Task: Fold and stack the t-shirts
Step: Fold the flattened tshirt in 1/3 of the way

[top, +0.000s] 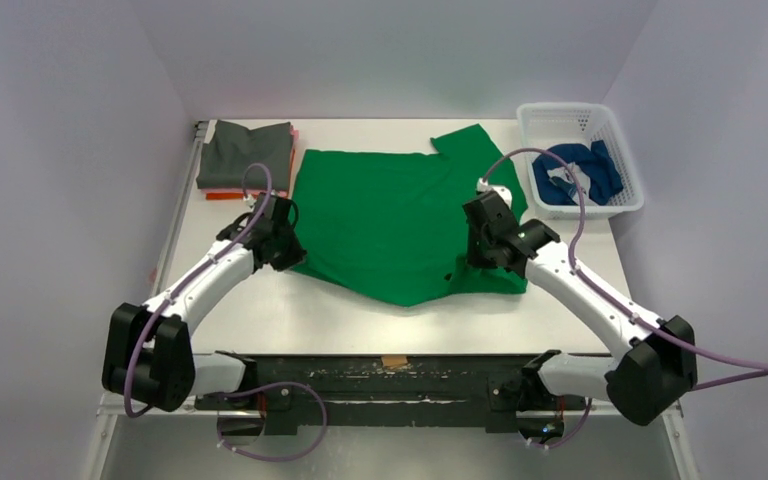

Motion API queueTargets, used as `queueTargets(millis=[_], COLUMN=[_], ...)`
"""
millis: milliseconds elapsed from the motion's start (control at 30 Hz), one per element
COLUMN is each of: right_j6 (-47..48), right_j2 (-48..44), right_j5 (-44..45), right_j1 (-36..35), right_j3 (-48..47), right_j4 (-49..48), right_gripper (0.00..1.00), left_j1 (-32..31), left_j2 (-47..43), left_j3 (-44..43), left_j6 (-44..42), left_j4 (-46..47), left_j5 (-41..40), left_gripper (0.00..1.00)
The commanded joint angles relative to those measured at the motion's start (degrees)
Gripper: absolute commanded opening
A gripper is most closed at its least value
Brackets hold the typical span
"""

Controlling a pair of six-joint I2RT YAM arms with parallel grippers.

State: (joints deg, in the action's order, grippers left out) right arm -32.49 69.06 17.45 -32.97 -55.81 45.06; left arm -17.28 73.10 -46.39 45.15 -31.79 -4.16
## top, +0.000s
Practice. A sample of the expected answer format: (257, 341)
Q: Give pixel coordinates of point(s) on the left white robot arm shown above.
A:
(149, 359)

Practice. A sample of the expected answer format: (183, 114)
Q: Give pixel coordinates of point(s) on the aluminium rail frame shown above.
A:
(276, 313)

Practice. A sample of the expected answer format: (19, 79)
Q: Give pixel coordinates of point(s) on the blue white t shirt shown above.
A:
(594, 169)

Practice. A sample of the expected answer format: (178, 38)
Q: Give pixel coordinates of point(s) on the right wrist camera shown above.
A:
(502, 191)

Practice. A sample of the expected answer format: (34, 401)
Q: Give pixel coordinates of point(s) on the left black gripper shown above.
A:
(294, 254)

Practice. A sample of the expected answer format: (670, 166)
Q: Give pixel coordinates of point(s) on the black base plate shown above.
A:
(437, 391)

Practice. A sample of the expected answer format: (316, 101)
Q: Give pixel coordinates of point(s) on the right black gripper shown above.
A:
(481, 249)

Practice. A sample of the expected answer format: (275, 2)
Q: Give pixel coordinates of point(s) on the folded orange t shirt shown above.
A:
(227, 176)

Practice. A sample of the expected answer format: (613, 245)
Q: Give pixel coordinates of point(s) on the folded pink t shirt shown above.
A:
(293, 159)

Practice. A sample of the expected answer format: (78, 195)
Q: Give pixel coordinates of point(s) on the folded grey t shirt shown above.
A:
(246, 154)

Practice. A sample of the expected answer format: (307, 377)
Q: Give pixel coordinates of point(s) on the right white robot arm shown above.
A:
(650, 364)

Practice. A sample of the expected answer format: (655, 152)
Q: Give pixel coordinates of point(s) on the brown tape piece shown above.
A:
(394, 362)

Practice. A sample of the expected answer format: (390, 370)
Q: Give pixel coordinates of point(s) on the green t shirt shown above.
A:
(390, 226)

